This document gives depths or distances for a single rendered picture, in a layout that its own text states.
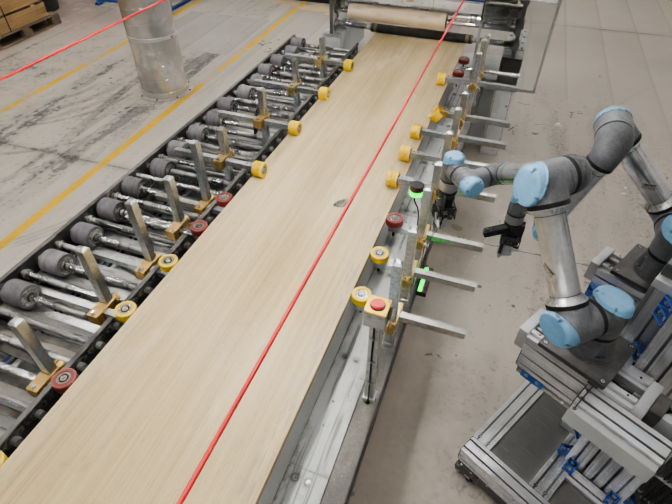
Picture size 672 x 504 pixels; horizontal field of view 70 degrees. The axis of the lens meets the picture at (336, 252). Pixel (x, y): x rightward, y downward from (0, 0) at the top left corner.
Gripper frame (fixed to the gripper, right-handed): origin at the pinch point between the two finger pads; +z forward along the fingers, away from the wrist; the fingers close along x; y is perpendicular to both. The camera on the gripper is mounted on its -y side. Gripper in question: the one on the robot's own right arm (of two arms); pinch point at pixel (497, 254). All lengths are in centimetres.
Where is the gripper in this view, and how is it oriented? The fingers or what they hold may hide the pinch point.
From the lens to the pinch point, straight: 228.1
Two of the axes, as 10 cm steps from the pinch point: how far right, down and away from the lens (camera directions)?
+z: 0.0, 7.3, 6.8
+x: 3.4, -6.4, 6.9
